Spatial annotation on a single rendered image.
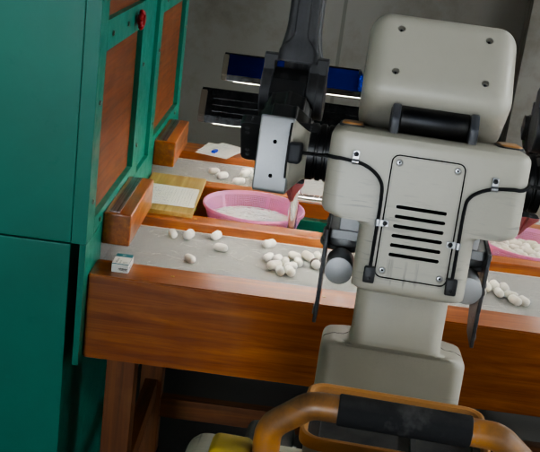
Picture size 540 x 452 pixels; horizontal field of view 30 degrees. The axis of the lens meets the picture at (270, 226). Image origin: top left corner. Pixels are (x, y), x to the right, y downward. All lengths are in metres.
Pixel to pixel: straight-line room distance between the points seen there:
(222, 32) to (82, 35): 2.65
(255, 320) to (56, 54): 0.65
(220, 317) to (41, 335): 0.36
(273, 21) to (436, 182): 3.14
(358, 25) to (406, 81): 3.05
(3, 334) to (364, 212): 0.95
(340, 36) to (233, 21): 0.48
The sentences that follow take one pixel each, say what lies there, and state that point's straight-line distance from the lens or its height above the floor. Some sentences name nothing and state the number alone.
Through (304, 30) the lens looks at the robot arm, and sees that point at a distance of 1.57.
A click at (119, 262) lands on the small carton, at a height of 0.78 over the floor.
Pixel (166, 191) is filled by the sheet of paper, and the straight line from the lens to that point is 2.58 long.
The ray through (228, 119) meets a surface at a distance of 2.20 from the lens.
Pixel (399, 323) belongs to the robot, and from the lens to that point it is 1.48.
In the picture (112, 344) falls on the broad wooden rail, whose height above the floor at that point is 0.62.
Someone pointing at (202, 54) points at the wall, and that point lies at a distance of 4.53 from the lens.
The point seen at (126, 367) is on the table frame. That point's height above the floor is 0.56.
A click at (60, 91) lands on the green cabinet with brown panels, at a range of 1.91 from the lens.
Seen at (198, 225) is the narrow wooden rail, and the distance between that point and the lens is 2.41.
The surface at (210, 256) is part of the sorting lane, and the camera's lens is 2.27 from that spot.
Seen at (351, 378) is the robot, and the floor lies 0.85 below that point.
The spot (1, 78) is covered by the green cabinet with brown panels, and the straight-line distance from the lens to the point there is 1.93.
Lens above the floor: 1.52
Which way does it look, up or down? 18 degrees down
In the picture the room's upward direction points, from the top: 7 degrees clockwise
